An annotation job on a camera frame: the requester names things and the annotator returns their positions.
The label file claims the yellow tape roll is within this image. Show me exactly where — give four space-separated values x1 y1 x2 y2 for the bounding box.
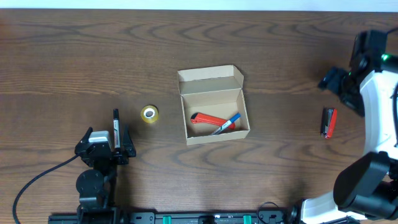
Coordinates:
141 105 159 123

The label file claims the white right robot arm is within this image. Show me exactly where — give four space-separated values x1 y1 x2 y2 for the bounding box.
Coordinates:
287 30 397 223

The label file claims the black marker pen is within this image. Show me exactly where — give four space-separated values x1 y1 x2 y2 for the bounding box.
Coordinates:
113 109 121 149

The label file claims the blue marker pen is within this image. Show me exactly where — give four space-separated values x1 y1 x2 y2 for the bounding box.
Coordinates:
211 113 241 136

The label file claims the orange utility knife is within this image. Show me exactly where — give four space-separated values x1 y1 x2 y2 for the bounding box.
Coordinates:
190 113 227 127

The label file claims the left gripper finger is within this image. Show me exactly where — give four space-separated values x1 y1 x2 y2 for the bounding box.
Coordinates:
77 127 93 149
123 125 134 154

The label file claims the red black stapler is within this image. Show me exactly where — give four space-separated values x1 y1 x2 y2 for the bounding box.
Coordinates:
320 108 337 139

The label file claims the open cardboard box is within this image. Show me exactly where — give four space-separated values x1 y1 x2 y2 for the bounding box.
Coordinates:
178 65 251 146

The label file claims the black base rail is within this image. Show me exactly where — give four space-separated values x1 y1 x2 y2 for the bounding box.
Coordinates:
47 208 301 224

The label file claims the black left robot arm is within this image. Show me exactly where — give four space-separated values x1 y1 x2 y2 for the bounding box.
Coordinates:
75 126 136 224

